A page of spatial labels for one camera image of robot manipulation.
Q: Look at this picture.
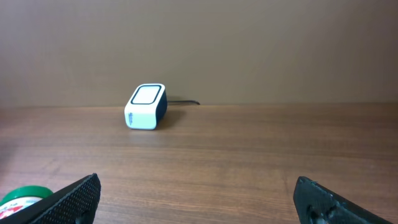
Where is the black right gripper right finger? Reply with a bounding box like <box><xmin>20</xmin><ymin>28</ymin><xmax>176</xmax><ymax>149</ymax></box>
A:
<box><xmin>293</xmin><ymin>176</ymin><xmax>392</xmax><ymax>224</ymax></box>

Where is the green lidded jar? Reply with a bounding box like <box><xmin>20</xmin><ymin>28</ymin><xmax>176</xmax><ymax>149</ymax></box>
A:
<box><xmin>1</xmin><ymin>185</ymin><xmax>53</xmax><ymax>219</ymax></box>

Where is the black scanner cable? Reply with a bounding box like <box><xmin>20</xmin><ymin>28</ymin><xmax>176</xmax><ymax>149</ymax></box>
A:
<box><xmin>167</xmin><ymin>100</ymin><xmax>201</xmax><ymax>106</ymax></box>

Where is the white barcode scanner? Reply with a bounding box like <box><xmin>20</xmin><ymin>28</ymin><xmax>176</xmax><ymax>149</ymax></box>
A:
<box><xmin>124</xmin><ymin>83</ymin><xmax>168</xmax><ymax>130</ymax></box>

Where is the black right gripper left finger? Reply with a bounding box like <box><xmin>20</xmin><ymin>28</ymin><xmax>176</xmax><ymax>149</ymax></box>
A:
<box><xmin>1</xmin><ymin>173</ymin><xmax>101</xmax><ymax>224</ymax></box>

